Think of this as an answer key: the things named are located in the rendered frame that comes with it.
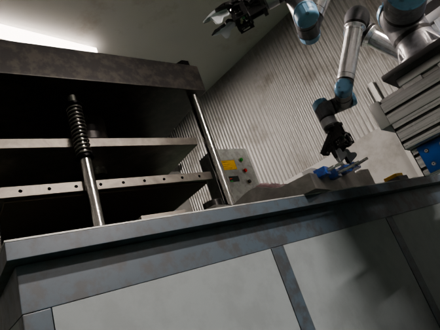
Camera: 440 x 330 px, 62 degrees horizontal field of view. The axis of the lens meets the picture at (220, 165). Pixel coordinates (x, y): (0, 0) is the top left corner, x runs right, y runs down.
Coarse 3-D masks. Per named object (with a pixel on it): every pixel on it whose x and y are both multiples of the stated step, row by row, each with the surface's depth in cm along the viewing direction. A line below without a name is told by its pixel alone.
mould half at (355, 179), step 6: (348, 174) 148; (354, 174) 150; (360, 174) 152; (366, 174) 155; (342, 180) 143; (348, 180) 146; (354, 180) 148; (360, 180) 150; (366, 180) 153; (372, 180) 155; (342, 186) 142; (348, 186) 144; (354, 186) 146
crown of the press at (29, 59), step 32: (0, 64) 167; (32, 64) 176; (64, 64) 186; (96, 64) 197; (128, 64) 209; (160, 64) 223; (0, 96) 179; (32, 96) 186; (64, 96) 194; (96, 96) 203; (128, 96) 213; (160, 96) 224; (0, 128) 202; (32, 128) 211; (64, 128) 222; (96, 128) 215; (128, 128) 246; (160, 128) 260
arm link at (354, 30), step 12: (348, 12) 169; (360, 12) 166; (348, 24) 167; (360, 24) 165; (348, 36) 165; (360, 36) 165; (348, 48) 164; (348, 60) 162; (348, 72) 161; (336, 84) 160; (348, 84) 158; (336, 96) 165; (348, 96) 162
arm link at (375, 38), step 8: (368, 24) 173; (344, 32) 183; (368, 32) 174; (376, 32) 175; (368, 40) 176; (376, 40) 174; (384, 40) 172; (376, 48) 176; (384, 48) 173; (392, 48) 171; (392, 56) 173
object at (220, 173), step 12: (192, 96) 231; (192, 108) 230; (204, 120) 225; (204, 132) 222; (204, 144) 223; (216, 156) 217; (216, 168) 214; (228, 192) 209; (228, 204) 207; (0, 228) 140; (0, 240) 138
